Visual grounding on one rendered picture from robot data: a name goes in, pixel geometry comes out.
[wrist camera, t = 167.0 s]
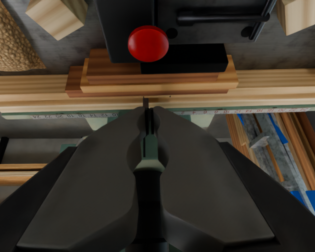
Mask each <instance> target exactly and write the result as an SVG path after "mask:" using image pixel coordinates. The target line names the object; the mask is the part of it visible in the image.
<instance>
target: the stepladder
mask: <svg viewBox="0 0 315 252"><path fill-rule="evenodd" d="M254 114H255V116H256V118H257V120H258V123H259V125H260V127H261V129H262V131H263V132H262V133H260V131H259V129H258V126H257V124H256V121H255V119H254V117H253V114H252V113H237V116H238V117H239V119H240V121H241V124H242V126H243V128H244V131H245V133H246V135H247V138H248V140H249V142H250V143H249V144H248V145H249V148H252V149H253V152H254V154H255V156H256V159H257V161H258V163H259V166H260V168H261V169H262V170H263V171H264V172H266V173H267V174H268V175H269V176H271V177H272V178H273V179H274V180H276V181H277V182H278V183H279V184H280V185H282V186H283V187H284V188H285V189H287V190H288V191H289V192H290V193H291V194H292V195H294V196H295V197H296V198H297V199H298V200H299V201H300V202H301V203H302V204H303V205H304V206H306V207H307V208H308V209H309V210H310V211H311V212H312V213H313V215H314V216H315V190H307V187H306V185H305V183H304V181H303V178H302V176H301V174H300V172H299V169H298V167H297V165H296V163H295V160H294V158H293V156H292V154H291V151H290V149H289V147H288V145H287V143H288V140H287V139H286V138H285V136H284V135H283V133H282V131H281V129H280V127H279V125H278V122H277V120H276V118H275V116H274V113H273V112H269V113H254ZM267 145H269V147H270V149H271V151H272V154H273V156H274V158H275V160H276V163H277V165H278V167H279V169H280V172H281V174H282V176H283V178H284V180H285V181H282V182H280V179H279V177H278V174H277V172H276V170H275V167H274V165H273V162H272V160H271V158H270V155H269V153H268V150H267V148H266V146H267Z"/></svg>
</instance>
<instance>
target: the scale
mask: <svg viewBox="0 0 315 252"><path fill-rule="evenodd" d="M309 109H311V107H298V108H263V109H227V110H191V111H172V112H173V113H175V114H177V115H179V116H180V115H216V114H251V113H287V112H307V111H308V110H309ZM29 116H30V117H31V118H33V119H34V120H39V119H74V118H110V117H118V113H83V114H48V115H29Z"/></svg>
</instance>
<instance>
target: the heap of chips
mask: <svg viewBox="0 0 315 252"><path fill-rule="evenodd" d="M30 69H47V68H46V66H45V65H44V63H43V62H42V60H41V59H40V57H39V56H38V54H37V53H36V51H35V50H34V48H33V47H32V45H31V44H30V43H29V41H28V40H27V38H26V37H25V35H24V34H23V32H22V31H21V29H20V28H19V26H18V25H17V23H16V22H15V20H14V19H13V18H12V16H11V15H10V13H9V12H8V10H7V9H6V7H5V6H4V4H3V3H2V1H1V0H0V71H5V72H17V71H27V70H30Z"/></svg>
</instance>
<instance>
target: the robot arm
mask: <svg viewBox="0 0 315 252"><path fill-rule="evenodd" d="M150 124H151V134H152V135H154V136H155V137H156V138H157V151H158V161H159V162H160V163H161V164H162V165H163V166H164V168H165V170H164V171H163V172H162V174H161V175H160V215H161V227H162V234H163V237H164V239H165V240H166V241H167V242H168V243H169V244H171V245H172V246H174V247H176V248H177V249H179V250H181V251H182V252H315V216H314V214H313V213H312V212H311V211H310V210H309V209H308V208H307V207H306V206H305V205H303V204H302V203H301V202H300V201H299V200H298V199H297V198H296V197H295V196H294V195H293V194H291V193H290V192H289V191H288V190H287V189H286V188H284V187H283V186H282V185H281V184H279V183H278V182H277V181H276V180H274V179H273V178H272V177H271V176H269V175H268V174H267V173H266V172H264V171H263V170H262V169H261V168H259V167H258V166H257V165H256V164H255V163H253V162H252V161H251V160H250V159H248V158H247V157H246V156H245V155H243V154H242V153H241V152H240V151H238V150H237V149H236V148H235V147H233V146H232V145H231V144H230V143H228V142H227V141H226V142H219V141H218V140H217V139H215V138H214V137H213V136H212V135H211V134H209V133H208V132H207V131H205V130H204V129H203V128H201V127H200V126H198V125H196V124H195V123H193V122H191V121H189V120H187V119H185V118H183V117H181V116H179V115H177V114H175V113H173V112H171V111H169V110H167V109H165V108H163V107H161V106H155V107H150V108H148V107H147V108H146V107H143V106H139V107H136V108H135V109H133V110H131V111H129V112H127V113H125V114H123V115H122V116H120V117H118V118H116V119H114V120H112V121H111V122H109V123H107V124H105V125H104V126H102V127H100V128H99V129H97V130H96V131H94V132H93V133H92V134H90V135H89V136H88V137H87V138H86V139H84V140H83V141H82V142H81V143H80V144H79V145H78V146H68V147H67V148H66V149H65V150H64V151H62V152H61V153H60V154H59V155H58V156H56V157H55V158H54V159H53V160H52V161H50V162H49V163H48V164H47V165H46V166H44V167H43V168H42V169H41V170H40V171H38V172H37V173H36V174H35V175H34V176H32V177H31V178H30V179H29V180H28V181H26V182H25V183H24V184H23V185H22V186H20V187H19V188H18V189H17V190H16V191H14V192H13V193H12V194H11V195H10V196H8V197H7V198H6V199H5V200H4V201H3V202H1V203H0V252H120V251H121V250H123V249H124V248H126V247H127V246H129V245H130V244H131V243H132V242H133V241H134V239H135V237H136V234H137V225H138V214H139V205H138V196H137V186H136V178H135V175H134V174H133V172H134V170H135V168H136V167H137V165H138V164H139V163H140V162H141V161H142V151H141V141H142V140H143V138H144V137H145V136H146V135H148V134H149V128H150Z"/></svg>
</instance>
